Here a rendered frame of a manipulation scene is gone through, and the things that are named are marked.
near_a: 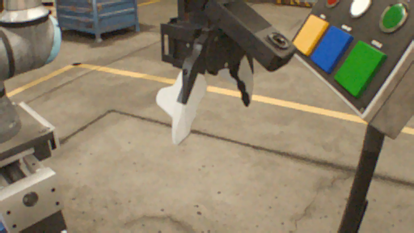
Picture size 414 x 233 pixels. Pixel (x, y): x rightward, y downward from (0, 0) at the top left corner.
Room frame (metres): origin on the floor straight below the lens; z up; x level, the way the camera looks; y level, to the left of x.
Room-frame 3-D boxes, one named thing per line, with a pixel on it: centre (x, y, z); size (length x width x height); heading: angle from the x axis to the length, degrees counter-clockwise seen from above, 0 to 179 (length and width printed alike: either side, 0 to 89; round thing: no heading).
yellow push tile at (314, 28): (0.66, -0.21, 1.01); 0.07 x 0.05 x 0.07; 6
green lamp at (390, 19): (0.46, -0.28, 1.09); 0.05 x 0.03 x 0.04; 161
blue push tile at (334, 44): (0.56, -0.22, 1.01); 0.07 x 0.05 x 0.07; 6
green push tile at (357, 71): (0.46, -0.23, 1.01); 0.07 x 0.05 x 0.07; 6
